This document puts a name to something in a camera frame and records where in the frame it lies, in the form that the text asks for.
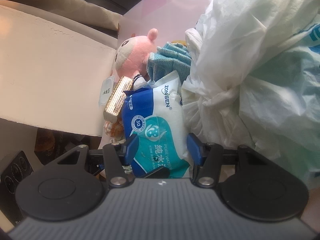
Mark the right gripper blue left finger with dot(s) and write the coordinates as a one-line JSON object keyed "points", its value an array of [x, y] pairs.
{"points": [[115, 156]]}

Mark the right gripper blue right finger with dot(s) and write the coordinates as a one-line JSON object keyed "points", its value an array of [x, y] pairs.
{"points": [[207, 158]]}

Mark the gold tissue pack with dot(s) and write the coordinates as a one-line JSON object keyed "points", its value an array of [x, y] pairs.
{"points": [[116, 100]]}

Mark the blue white wet wipes pack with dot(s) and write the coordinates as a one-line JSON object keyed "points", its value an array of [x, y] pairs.
{"points": [[155, 115]]}

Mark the pink plush toy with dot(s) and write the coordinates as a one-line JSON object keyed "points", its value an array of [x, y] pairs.
{"points": [[132, 55]]}

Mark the teal knitted towel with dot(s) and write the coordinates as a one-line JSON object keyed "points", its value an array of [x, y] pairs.
{"points": [[170, 57]]}

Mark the orange striped sock bundle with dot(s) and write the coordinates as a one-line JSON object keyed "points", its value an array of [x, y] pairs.
{"points": [[114, 130]]}

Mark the white FamilyMart plastic bag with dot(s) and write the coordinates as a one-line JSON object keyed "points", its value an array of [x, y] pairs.
{"points": [[254, 80]]}

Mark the beige cushion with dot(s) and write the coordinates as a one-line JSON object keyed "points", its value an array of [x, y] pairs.
{"points": [[80, 11]]}

